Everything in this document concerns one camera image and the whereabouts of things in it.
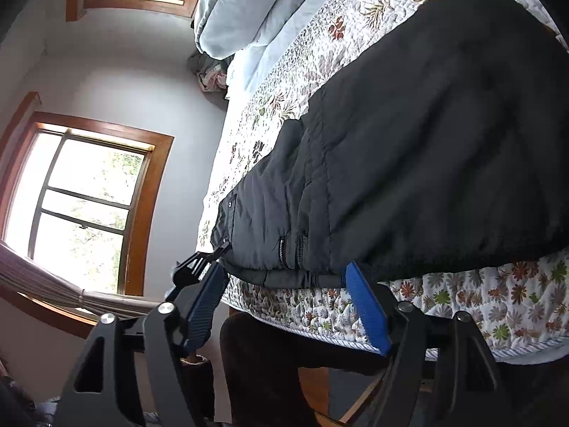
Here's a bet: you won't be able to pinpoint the pile of clothes by bed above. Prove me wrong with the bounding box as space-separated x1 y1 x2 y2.
186 51 233 93

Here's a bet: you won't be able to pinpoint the black padded pants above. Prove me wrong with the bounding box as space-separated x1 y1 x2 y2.
211 0 568 288

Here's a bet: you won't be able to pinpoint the wood-framed side window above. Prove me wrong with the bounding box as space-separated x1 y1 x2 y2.
1 91 174 337

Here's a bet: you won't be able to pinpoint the floral quilted bedspread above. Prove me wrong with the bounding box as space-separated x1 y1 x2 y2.
198 0 568 364

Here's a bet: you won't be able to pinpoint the light blue bed sheet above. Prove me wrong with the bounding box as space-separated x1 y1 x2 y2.
226 0 327 99

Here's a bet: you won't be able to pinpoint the grey beige curtain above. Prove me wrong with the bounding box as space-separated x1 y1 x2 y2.
1 243 159 319

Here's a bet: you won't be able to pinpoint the folded light blue duvet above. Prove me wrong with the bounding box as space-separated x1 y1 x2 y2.
193 0 305 60

